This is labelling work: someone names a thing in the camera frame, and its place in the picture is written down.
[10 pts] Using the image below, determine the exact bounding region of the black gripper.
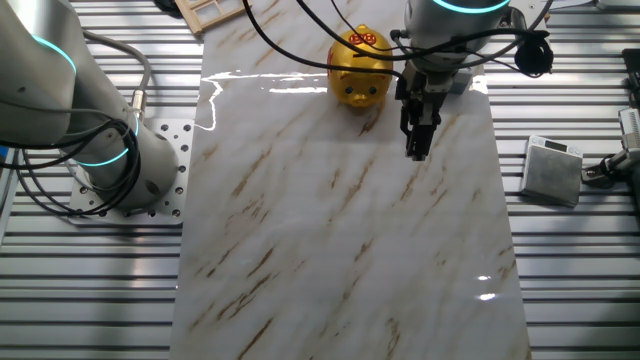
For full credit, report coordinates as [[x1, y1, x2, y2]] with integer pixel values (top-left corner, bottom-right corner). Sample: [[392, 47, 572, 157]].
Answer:
[[395, 63, 456, 161]]

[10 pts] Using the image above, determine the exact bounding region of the golden piggy bank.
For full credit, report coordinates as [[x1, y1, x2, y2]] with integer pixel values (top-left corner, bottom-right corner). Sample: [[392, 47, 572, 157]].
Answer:
[[327, 23, 395, 109]]

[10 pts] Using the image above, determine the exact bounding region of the grey push button box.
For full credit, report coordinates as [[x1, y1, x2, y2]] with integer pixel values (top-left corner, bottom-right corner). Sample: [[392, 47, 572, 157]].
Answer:
[[448, 69, 475, 96]]

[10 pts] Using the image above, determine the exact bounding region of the marble pattern mat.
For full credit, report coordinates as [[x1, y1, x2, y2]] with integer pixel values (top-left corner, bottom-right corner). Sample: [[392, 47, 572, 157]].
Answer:
[[168, 0, 532, 360]]

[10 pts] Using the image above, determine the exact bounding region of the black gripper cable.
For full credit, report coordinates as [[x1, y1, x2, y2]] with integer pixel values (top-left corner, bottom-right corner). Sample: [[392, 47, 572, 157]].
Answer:
[[242, 0, 554, 81]]

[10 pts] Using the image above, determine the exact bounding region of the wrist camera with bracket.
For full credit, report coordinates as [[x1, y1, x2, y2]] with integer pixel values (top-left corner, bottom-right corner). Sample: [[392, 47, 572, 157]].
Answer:
[[513, 30, 555, 79]]

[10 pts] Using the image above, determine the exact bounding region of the silver ribbed camera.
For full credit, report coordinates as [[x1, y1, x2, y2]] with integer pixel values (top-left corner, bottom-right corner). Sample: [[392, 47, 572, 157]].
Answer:
[[618, 107, 640, 151]]

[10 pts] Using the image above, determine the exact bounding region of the wooden window frame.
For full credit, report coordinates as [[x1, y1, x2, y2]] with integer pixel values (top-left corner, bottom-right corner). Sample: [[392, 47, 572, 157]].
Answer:
[[173, 0, 253, 36]]

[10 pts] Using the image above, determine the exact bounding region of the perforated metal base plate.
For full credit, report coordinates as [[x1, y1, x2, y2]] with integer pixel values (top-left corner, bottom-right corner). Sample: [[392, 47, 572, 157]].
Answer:
[[67, 118, 195, 226]]

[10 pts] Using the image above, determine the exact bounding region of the grey cable with metal plug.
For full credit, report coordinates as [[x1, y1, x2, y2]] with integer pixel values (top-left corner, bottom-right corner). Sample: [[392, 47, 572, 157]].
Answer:
[[82, 29, 153, 122]]

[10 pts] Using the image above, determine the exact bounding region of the black arm base cable bundle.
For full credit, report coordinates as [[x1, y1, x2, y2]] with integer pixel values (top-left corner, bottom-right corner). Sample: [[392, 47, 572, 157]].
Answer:
[[0, 118, 143, 218]]

